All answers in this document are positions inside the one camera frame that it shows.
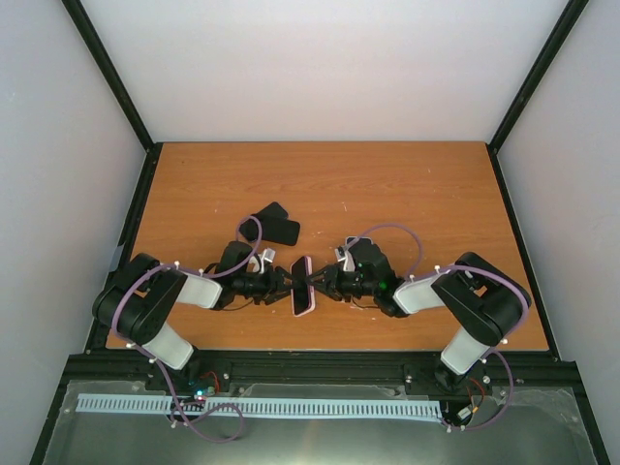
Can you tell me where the light blue cable duct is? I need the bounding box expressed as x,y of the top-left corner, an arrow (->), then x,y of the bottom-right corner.
75,393 -> 442,422

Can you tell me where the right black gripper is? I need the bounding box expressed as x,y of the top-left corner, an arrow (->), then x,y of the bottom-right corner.
304,263 -> 378,303

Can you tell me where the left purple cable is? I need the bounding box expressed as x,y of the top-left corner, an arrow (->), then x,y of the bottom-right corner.
110,216 -> 265,445

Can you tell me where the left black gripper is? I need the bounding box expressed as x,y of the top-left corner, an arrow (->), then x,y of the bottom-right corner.
234,265 -> 302,305

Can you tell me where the black aluminium frame rail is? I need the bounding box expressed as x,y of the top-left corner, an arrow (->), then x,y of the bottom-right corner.
67,348 -> 580,403

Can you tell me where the pink phone case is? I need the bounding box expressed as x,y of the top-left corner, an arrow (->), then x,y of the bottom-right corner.
289,256 -> 319,319

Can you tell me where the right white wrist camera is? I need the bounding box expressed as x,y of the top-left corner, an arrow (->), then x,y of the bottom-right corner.
335,246 -> 356,272

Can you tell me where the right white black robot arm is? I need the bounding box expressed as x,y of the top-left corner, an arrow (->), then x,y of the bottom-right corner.
305,252 -> 532,390

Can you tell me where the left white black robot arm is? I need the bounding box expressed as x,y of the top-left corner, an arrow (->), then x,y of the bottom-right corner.
92,241 -> 305,390

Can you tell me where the black phone case front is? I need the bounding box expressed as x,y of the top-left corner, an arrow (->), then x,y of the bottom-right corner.
239,216 -> 300,246

